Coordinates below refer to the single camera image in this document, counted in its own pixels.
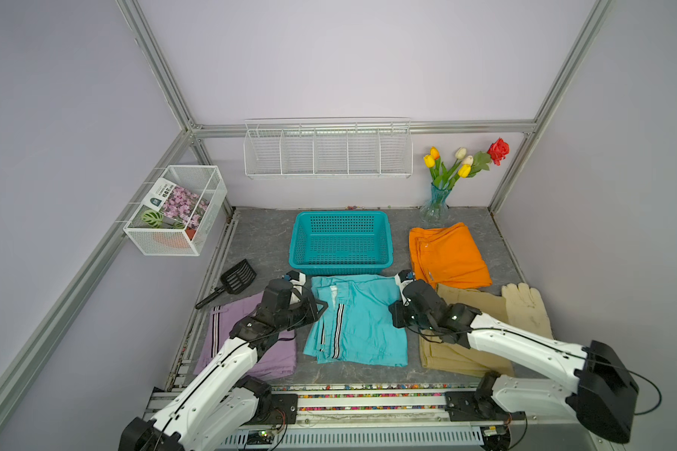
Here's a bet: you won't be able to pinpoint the khaki pants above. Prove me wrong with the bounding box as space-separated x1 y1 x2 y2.
419 285 515 378

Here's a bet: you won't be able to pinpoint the purple pants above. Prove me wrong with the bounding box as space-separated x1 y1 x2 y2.
194 290 298 381

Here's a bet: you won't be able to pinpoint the orange pants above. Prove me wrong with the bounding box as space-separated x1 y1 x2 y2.
408 223 493 289

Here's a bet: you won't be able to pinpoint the teal pants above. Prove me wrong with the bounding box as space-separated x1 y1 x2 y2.
304 274 408 368

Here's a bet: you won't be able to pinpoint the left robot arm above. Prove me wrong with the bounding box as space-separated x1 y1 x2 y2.
118 271 327 450

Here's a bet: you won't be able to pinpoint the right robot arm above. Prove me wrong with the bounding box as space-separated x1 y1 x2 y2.
389 271 641 445

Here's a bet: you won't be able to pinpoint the teal plastic basket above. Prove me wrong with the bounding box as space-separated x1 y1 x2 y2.
289 210 393 275

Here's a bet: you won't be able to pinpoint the black litter scoop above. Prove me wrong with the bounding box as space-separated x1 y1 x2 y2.
195 259 257 310

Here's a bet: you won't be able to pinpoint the glass vase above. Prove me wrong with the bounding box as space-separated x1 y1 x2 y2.
419 184 451 227

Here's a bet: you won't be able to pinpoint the cream work glove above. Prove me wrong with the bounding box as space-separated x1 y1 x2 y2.
501 283 554 339

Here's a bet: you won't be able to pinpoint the purple flower pot plant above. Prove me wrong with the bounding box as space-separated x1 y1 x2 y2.
138 178 209 240

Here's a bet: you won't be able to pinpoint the artificial flower bouquet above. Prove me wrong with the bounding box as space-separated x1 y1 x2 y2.
423 138 511 191

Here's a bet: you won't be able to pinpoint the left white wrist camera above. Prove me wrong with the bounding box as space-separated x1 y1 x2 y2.
283 271 310 297

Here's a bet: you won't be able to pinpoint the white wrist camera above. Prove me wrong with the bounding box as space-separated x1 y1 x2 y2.
394 270 416 295
283 271 310 297

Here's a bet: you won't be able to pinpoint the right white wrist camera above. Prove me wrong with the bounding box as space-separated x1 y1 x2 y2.
394 270 416 295

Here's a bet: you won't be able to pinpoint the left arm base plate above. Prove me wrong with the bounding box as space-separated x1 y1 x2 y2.
247 394 299 426

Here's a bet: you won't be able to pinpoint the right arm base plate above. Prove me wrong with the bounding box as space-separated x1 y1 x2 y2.
445 391 527 424

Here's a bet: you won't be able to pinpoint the white wire side basket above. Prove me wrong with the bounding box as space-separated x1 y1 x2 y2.
123 165 228 257

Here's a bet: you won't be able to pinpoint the white wire wall shelf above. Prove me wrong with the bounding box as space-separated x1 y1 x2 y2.
244 118 414 179

